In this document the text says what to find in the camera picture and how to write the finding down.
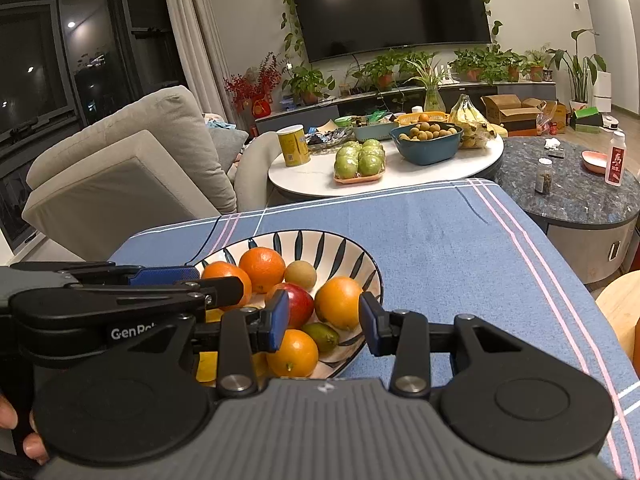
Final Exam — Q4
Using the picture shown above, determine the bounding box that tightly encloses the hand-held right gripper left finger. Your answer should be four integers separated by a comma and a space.
107, 290, 292, 401

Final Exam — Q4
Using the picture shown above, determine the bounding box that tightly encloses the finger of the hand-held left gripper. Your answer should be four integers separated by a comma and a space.
9, 276, 246, 332
9, 261, 202, 287

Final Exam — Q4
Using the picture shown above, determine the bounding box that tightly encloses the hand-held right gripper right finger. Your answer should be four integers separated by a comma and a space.
359, 291, 586, 401

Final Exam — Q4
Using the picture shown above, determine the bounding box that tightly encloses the orange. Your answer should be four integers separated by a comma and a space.
201, 261, 253, 311
314, 276, 365, 331
266, 329, 320, 378
238, 247, 287, 294

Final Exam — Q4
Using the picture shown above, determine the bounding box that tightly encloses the large red apple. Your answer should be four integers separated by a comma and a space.
265, 282, 316, 331

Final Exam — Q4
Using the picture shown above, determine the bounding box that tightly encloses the green oval fruit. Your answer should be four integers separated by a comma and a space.
301, 322, 341, 353

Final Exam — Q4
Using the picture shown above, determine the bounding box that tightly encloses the brown longan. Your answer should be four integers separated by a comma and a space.
284, 261, 319, 291

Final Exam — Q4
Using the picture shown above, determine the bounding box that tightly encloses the yellow mango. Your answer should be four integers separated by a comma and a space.
195, 307, 268, 386

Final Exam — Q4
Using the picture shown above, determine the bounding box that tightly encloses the white bowl with dark stripes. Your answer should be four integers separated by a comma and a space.
187, 230, 385, 381

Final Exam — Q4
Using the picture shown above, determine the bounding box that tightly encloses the person's left hand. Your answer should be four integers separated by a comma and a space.
0, 394, 50, 465

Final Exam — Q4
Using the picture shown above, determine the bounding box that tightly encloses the blue striped tablecloth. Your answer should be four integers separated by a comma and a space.
107, 178, 640, 480

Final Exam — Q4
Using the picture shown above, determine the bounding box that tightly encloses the beige fabric sofa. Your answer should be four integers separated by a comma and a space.
21, 85, 281, 261

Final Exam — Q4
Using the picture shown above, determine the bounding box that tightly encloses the grey sofa pillow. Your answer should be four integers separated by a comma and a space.
207, 125, 250, 173

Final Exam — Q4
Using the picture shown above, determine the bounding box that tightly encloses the white round coffee table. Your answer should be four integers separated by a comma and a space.
267, 135, 505, 200

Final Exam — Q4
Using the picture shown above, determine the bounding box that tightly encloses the yellow canister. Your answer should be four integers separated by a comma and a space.
276, 125, 312, 168

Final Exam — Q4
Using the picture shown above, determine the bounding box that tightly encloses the pack of green apples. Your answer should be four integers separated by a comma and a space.
333, 139, 387, 184

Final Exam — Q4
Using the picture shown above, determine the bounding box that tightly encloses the teal blue bowl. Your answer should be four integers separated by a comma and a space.
389, 121, 465, 167

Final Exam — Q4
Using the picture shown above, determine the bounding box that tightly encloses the pile of snack wrappers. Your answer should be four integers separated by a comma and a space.
305, 122, 353, 151

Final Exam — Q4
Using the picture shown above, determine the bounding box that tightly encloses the teal plastic basket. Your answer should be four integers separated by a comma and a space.
351, 120, 398, 142

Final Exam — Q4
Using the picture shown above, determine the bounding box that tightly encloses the pile of small longans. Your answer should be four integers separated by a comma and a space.
397, 121, 458, 142

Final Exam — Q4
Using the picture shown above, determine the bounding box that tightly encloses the red berry plant red pot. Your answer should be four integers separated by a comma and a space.
223, 51, 283, 121

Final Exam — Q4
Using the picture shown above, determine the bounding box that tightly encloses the orange plastic basket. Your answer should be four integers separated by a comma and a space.
394, 111, 447, 126

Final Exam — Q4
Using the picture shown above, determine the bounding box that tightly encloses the green potted plant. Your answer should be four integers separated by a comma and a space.
448, 47, 493, 83
352, 52, 416, 92
522, 47, 551, 82
487, 45, 526, 83
282, 62, 336, 107

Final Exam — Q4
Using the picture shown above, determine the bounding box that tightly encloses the small spice jar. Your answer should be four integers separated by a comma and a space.
535, 157, 555, 195

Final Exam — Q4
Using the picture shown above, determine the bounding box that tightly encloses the bunch of bananas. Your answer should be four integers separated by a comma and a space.
447, 94, 497, 150

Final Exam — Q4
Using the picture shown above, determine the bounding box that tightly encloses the glass vase with green plant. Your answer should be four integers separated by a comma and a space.
402, 57, 451, 113

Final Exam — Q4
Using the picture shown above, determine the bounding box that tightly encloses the light curtain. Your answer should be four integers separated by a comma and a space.
160, 0, 238, 121

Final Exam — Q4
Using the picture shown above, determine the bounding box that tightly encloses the dark marble round table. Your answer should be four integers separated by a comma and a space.
492, 136, 640, 286

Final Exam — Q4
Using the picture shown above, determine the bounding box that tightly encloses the round wooden stool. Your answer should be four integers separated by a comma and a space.
595, 270, 640, 378

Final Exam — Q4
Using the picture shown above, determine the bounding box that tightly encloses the black framed window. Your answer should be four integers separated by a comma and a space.
0, 0, 188, 256

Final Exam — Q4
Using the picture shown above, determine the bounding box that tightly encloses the open cardboard box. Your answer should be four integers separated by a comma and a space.
481, 94, 546, 137

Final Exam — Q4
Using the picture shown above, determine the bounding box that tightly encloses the clear plastic snack bag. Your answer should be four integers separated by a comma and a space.
536, 101, 568, 136

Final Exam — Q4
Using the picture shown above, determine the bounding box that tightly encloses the grey television cabinet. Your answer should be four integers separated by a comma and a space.
252, 80, 558, 133

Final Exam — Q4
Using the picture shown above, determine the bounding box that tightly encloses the pink dish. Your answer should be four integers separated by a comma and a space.
581, 150, 610, 175

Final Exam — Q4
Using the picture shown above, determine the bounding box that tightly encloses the white bottle red label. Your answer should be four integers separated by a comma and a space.
604, 130, 628, 187

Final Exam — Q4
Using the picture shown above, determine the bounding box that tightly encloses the green box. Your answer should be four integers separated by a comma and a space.
570, 106, 606, 133

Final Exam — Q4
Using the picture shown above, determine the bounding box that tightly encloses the tall leafy floor plant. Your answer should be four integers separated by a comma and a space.
547, 29, 607, 111

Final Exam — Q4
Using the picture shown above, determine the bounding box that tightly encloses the white tall appliance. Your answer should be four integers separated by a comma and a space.
592, 70, 613, 113

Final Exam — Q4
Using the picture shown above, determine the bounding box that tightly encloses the black wall television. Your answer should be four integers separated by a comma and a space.
292, 0, 493, 63

